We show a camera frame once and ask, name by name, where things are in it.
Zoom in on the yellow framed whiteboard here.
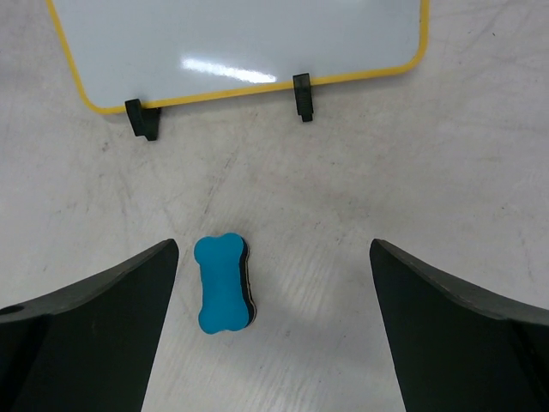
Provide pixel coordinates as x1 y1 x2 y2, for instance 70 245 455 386
48 0 430 115

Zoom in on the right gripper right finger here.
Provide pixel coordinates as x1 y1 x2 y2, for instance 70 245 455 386
370 239 548 411

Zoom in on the black right whiteboard foot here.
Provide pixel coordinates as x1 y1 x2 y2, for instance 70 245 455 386
293 73 314 123

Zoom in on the black whiteboard foot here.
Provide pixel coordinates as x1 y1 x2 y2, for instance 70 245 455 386
124 99 162 142
293 73 314 123

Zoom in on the blue bone-shaped eraser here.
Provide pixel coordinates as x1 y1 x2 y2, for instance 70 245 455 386
194 233 256 335

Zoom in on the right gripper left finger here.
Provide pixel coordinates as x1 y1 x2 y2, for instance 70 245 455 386
1 239 178 411

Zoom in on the black left whiteboard foot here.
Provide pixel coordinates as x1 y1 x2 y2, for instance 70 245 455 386
124 99 162 142

